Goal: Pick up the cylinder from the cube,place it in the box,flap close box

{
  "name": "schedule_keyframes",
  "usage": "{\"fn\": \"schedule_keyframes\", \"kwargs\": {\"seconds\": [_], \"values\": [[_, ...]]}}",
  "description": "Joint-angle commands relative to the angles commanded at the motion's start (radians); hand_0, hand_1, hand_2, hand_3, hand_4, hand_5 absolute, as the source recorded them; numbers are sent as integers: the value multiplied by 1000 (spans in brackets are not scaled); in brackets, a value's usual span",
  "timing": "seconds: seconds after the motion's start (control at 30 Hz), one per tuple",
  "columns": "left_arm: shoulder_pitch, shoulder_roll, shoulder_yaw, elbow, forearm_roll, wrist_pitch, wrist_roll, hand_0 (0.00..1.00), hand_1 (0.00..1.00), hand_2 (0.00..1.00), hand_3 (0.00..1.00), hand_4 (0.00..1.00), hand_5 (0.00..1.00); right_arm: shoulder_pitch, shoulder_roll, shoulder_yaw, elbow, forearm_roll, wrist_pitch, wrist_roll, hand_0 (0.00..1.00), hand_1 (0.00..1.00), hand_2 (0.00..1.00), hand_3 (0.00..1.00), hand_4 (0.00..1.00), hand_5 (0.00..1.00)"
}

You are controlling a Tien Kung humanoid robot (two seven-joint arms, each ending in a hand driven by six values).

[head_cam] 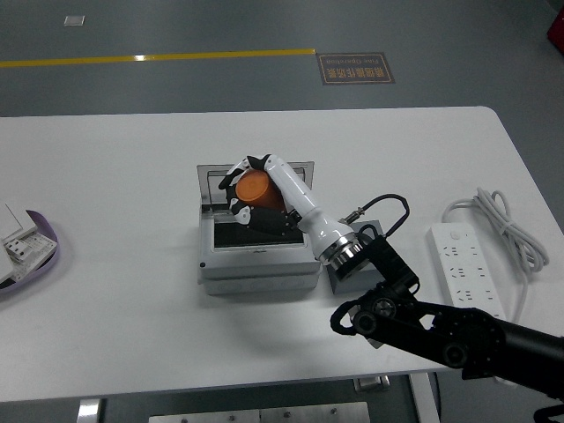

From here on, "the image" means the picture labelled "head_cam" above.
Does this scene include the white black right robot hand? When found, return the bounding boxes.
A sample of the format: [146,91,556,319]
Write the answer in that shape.
[219,153,355,261]

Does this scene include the orange cylinder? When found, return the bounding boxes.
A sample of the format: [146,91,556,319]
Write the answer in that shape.
[234,170,287,212]

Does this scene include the grey electrical enclosure box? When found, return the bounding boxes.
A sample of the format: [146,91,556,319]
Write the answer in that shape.
[196,161,321,296]

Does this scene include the grey cube with round hole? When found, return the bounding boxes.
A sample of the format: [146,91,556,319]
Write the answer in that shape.
[327,218,385,296]

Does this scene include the white table leg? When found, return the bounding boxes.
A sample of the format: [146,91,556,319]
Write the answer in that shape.
[407,372,442,423]
[75,397,107,423]

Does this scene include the purple tray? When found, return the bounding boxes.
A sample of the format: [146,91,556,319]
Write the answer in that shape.
[0,209,61,301]

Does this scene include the white perforated plate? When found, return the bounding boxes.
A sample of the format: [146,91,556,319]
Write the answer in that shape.
[11,232,59,283]

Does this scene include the white socket module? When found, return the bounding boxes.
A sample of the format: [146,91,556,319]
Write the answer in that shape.
[2,237,28,266]

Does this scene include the white flat panel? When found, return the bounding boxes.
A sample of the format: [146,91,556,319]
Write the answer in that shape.
[0,203,28,283]

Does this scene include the red object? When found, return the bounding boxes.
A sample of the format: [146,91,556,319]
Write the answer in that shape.
[545,8,564,46]

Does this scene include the grey metal table bracket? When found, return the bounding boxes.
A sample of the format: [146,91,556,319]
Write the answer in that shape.
[354,374,391,393]

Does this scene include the grey metal base plate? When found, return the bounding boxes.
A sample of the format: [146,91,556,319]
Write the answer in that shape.
[148,401,371,423]

